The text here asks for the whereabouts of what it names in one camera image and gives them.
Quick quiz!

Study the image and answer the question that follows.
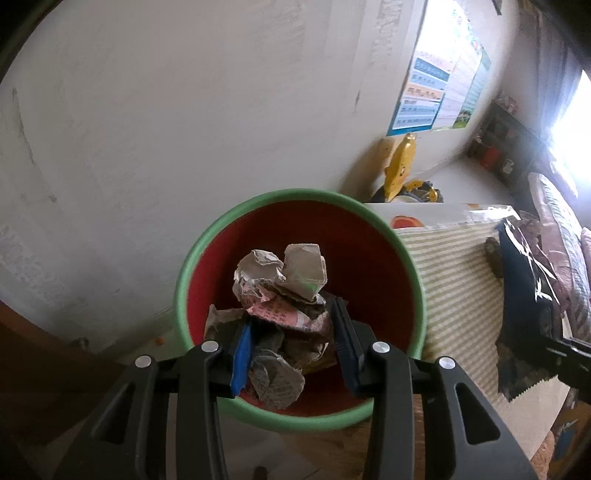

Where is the bright window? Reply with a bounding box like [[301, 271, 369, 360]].
[[549, 69, 591, 185]]

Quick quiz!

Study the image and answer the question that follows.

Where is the newspaper ball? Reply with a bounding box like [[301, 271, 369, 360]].
[[248, 348, 306, 411]]

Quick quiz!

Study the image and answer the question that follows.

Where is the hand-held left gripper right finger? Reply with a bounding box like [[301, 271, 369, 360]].
[[332, 297, 539, 480]]

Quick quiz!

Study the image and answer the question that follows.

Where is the yellow duck toy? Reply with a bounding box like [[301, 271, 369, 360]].
[[383, 133, 419, 201]]

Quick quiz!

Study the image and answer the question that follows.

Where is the tan paper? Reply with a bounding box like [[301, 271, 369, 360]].
[[283, 243, 328, 301], [204, 304, 246, 344]]

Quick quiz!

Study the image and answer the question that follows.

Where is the patterned window curtain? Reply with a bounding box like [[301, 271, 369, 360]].
[[517, 9, 568, 121]]

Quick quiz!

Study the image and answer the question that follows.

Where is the brown wooden furniture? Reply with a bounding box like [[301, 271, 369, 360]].
[[0, 300, 134, 444]]

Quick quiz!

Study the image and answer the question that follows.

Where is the blue letter wall poster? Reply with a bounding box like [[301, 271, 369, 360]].
[[387, 46, 451, 137]]

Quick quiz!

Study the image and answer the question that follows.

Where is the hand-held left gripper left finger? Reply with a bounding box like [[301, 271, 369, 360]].
[[53, 323, 256, 480]]

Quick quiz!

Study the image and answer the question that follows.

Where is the yellow toy truck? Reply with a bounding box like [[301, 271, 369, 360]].
[[374, 180, 445, 204]]

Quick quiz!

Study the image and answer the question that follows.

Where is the bed with plaid quilt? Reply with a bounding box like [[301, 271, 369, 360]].
[[526, 172, 591, 342]]

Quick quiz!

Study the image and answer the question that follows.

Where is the dark corner shelf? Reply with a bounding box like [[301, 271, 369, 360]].
[[466, 99, 550, 190]]

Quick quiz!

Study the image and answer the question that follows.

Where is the white paper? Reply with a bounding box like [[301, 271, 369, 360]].
[[232, 249, 287, 305]]

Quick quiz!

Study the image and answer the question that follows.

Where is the dark blue snack wrapper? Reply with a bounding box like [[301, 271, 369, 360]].
[[494, 217, 566, 402]]

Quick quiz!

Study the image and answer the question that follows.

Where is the green bin with red inside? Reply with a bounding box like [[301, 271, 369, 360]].
[[173, 188, 428, 433]]

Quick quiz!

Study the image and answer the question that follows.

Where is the white chart wall poster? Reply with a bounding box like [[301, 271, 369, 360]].
[[434, 18, 483, 130]]

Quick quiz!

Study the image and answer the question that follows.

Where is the green number wall poster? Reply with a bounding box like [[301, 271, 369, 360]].
[[452, 46, 492, 130]]

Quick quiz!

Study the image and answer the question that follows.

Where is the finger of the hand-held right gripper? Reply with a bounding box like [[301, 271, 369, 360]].
[[540, 335, 591, 395]]

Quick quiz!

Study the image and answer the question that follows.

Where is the green striped table mat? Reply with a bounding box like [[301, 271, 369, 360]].
[[399, 219, 573, 457]]

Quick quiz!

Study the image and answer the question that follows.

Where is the pink printed paper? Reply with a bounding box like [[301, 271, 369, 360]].
[[244, 293, 334, 365]]

